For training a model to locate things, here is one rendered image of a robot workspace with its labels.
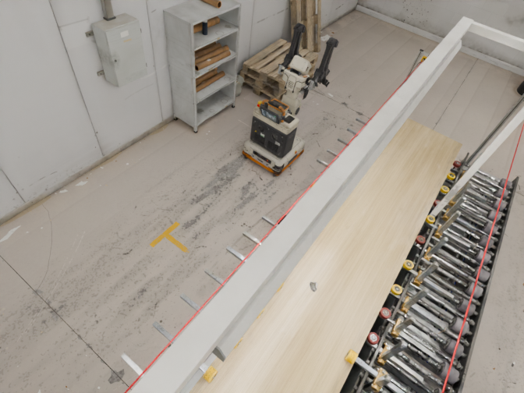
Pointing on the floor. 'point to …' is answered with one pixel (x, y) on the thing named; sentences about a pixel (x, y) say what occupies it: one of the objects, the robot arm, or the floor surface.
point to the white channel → (258, 274)
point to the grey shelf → (187, 17)
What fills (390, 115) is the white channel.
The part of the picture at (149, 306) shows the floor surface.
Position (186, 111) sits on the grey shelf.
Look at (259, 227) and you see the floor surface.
